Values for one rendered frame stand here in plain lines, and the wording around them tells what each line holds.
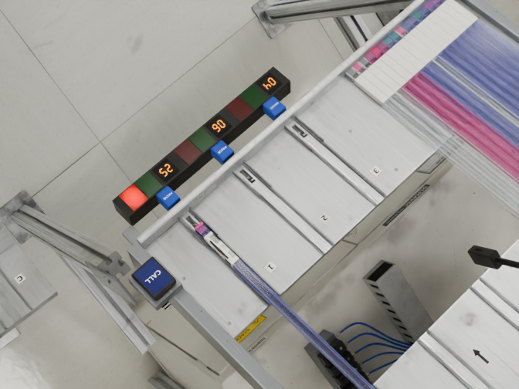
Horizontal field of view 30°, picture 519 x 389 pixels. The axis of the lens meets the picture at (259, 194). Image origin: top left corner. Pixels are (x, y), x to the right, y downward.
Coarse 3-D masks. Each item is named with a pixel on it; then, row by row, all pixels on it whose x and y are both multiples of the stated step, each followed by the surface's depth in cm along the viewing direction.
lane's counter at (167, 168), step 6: (162, 162) 148; (168, 162) 148; (156, 168) 148; (162, 168) 148; (168, 168) 148; (174, 168) 148; (162, 174) 148; (168, 174) 147; (174, 174) 147; (162, 180) 147; (168, 180) 147
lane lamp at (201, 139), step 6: (198, 132) 151; (204, 132) 150; (192, 138) 150; (198, 138) 150; (204, 138) 150; (210, 138) 150; (198, 144) 150; (204, 144) 150; (210, 144) 149; (204, 150) 149
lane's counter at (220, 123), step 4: (216, 116) 152; (220, 116) 152; (212, 120) 151; (216, 120) 151; (220, 120) 151; (224, 120) 151; (208, 124) 151; (212, 124) 151; (216, 124) 151; (220, 124) 151; (224, 124) 151; (228, 124) 151; (208, 128) 151; (212, 128) 151; (216, 128) 151; (220, 128) 151; (224, 128) 151; (228, 128) 151; (212, 132) 150; (216, 132) 150; (220, 132) 150; (224, 132) 150; (216, 136) 150; (220, 136) 150
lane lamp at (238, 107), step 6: (234, 102) 153; (240, 102) 153; (228, 108) 152; (234, 108) 152; (240, 108) 152; (246, 108) 152; (252, 108) 152; (234, 114) 152; (240, 114) 152; (246, 114) 152; (240, 120) 151
